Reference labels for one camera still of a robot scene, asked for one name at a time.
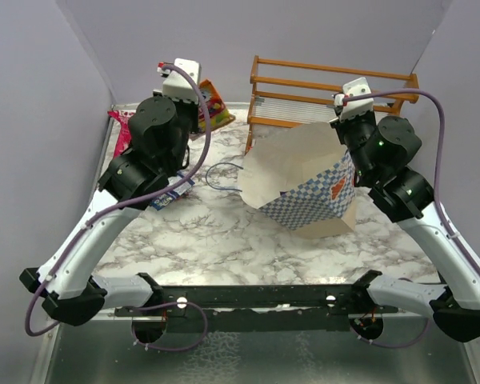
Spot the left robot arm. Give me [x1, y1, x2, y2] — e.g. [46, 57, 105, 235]
[19, 93, 199, 326]

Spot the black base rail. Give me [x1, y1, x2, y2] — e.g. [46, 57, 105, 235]
[115, 283, 385, 335]

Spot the orange Fox's candy packet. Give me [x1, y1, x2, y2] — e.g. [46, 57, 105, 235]
[199, 79, 236, 130]

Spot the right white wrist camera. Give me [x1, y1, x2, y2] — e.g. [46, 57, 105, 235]
[333, 77, 374, 122]

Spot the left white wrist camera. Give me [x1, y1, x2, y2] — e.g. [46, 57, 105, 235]
[157, 58, 202, 104]

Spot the blue snack packet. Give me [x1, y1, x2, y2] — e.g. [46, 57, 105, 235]
[149, 178, 194, 211]

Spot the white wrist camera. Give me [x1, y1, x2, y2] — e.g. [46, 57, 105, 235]
[333, 77, 374, 122]
[157, 58, 202, 104]

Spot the blue checkered paper bag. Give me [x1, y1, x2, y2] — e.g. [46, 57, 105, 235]
[229, 122, 357, 239]

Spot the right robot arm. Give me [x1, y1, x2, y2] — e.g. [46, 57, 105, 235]
[330, 112, 480, 342]

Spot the pink chips bag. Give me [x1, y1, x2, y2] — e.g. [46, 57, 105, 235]
[107, 110, 135, 158]

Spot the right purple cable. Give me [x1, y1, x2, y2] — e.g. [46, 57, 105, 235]
[343, 88, 480, 348]

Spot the wooden rack shelf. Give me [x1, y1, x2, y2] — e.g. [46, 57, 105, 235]
[246, 54, 420, 155]

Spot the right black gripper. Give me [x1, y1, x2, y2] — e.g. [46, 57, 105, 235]
[330, 106, 377, 183]

